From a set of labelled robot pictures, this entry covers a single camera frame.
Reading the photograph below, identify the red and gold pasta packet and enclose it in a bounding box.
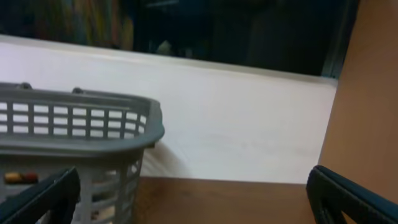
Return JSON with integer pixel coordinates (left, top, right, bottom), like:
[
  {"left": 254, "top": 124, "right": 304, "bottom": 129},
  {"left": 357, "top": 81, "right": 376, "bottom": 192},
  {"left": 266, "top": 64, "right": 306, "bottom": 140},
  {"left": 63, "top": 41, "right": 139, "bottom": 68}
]
[{"left": 4, "top": 172, "right": 39, "bottom": 184}]

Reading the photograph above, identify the grey plastic basket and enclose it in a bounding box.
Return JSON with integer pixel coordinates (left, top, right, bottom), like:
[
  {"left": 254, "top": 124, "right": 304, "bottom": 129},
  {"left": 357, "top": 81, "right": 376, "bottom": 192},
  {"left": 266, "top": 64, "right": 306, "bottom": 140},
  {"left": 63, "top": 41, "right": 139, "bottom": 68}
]
[{"left": 1, "top": 83, "right": 165, "bottom": 223}]

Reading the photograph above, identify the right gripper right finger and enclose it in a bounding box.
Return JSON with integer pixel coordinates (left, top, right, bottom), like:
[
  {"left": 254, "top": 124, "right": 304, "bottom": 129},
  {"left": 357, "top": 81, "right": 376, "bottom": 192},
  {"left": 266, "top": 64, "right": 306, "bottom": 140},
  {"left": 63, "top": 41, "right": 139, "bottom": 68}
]
[{"left": 306, "top": 166, "right": 397, "bottom": 224}]

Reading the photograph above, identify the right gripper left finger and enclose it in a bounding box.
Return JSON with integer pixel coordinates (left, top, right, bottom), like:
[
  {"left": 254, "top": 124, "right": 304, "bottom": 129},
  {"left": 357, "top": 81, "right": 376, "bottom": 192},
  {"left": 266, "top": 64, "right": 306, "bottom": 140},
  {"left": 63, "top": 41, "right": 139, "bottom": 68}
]
[{"left": 1, "top": 167, "right": 80, "bottom": 224}]

